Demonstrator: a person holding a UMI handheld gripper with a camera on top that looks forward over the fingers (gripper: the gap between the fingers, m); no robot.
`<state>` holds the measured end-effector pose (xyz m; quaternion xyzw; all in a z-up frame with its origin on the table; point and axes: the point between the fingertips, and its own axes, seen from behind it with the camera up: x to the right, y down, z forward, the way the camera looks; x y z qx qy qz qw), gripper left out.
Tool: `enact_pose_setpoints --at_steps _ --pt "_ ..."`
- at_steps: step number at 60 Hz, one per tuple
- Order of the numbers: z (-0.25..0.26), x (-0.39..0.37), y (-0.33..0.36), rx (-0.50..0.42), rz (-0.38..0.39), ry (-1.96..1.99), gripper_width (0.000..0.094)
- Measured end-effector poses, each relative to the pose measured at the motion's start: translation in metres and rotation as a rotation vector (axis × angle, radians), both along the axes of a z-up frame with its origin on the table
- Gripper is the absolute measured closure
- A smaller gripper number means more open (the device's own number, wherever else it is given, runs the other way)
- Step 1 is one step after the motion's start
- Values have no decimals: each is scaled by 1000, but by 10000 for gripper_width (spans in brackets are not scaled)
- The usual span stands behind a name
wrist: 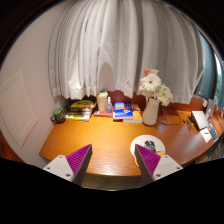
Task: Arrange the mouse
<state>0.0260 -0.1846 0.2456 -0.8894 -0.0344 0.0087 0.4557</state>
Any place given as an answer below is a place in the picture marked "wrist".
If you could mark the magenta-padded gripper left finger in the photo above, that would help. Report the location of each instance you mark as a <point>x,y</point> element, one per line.
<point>80,159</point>

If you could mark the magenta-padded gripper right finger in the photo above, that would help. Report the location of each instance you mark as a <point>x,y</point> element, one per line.
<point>148,159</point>

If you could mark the black grey computer mouse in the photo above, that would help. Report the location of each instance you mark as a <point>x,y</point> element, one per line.
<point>150,146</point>

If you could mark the round white yellow mouse pad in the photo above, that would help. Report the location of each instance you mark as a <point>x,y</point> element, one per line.
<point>140,141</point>

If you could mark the yellow white book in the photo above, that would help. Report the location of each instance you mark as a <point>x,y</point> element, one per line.
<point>78,117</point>

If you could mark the orange cover book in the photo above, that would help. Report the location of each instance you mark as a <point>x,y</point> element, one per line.
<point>137,115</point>

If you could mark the white ceramic vase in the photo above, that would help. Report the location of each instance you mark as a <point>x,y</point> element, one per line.
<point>150,113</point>

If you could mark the dark mug with green inside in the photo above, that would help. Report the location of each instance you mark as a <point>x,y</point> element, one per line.
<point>59,116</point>

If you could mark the thin red book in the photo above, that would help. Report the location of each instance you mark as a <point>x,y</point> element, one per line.
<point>101,114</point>

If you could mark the yellow black cover book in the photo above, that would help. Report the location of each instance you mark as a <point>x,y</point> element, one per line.
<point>81,104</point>

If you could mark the blue cover book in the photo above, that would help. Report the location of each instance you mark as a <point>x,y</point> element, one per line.
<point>122,110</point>

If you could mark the cream tumbler with lid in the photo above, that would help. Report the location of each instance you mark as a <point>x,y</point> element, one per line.
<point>102,101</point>

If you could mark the white paper sheet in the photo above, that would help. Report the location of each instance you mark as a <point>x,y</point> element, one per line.
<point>205,135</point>

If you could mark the white flat device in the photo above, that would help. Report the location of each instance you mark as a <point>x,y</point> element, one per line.
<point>200,120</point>

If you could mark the white flower bouquet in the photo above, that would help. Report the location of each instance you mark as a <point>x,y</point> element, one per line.
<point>151,83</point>

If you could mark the dark window pane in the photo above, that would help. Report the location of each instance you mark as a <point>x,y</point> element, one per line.
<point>208,73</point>

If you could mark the white pleated curtain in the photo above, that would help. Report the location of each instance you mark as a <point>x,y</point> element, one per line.
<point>110,46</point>

